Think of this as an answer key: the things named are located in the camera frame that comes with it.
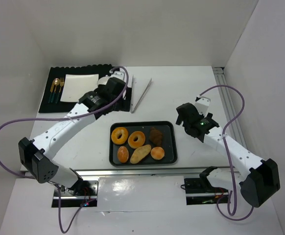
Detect silver metal tongs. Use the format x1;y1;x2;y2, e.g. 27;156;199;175
130;76;152;114

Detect brown chocolate croissant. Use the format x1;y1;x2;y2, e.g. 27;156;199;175
149;127;163;147

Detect long tan bread loaf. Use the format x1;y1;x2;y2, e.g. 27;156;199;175
130;144;151;164

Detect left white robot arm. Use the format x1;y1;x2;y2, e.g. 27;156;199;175
18;71;125;193

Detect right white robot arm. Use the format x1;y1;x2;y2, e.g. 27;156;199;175
176;103;280;208

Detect oval orange bread roll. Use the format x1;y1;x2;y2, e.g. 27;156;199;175
117;146;129;164

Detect white square plate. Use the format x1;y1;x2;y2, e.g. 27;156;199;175
60;74;99;102

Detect round orange bun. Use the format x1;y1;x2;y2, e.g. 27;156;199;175
150;147;165;160

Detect black cloth placemat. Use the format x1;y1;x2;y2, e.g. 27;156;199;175
38;64;130;114

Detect black rectangular tray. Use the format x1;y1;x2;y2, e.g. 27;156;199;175
109;121;177;166

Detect white handled cup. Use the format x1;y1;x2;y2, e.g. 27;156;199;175
97;76;110;87

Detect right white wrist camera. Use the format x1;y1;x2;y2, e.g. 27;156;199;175
194;96;211;116

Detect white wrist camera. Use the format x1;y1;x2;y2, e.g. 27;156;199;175
194;96;211;116
109;70;125;80

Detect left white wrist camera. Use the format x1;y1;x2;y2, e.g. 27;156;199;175
109;70;125;80

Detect glazed ring donut left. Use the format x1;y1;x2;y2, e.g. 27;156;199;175
111;127;128;145

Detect glazed ring donut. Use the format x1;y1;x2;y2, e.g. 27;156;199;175
111;127;128;145
128;131;145;149

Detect gold fork green handle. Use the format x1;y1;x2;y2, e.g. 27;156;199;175
56;77;65;103

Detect gold spoon green handle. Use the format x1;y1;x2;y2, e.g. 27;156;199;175
51;78;60;102

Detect gold knife green handle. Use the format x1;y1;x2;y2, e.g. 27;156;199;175
48;79;57;103

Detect aluminium rail front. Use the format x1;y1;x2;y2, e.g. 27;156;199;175
22;166;234;178

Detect aluminium rail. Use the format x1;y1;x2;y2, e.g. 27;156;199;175
22;166;234;178
212;67;247;148

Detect glazed ring donut right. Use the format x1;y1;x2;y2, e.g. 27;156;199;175
128;131;145;149

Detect aluminium rail right side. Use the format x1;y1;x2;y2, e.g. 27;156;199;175
212;67;247;148

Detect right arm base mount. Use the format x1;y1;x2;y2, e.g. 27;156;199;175
180;178;228;206

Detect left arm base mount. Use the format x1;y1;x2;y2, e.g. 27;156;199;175
51;179;99;208

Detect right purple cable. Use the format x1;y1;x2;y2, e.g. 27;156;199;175
197;84;254;222

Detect purple cable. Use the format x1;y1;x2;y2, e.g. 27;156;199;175
0;66;130;234
197;84;254;222

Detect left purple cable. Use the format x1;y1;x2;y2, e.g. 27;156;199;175
0;66;130;234

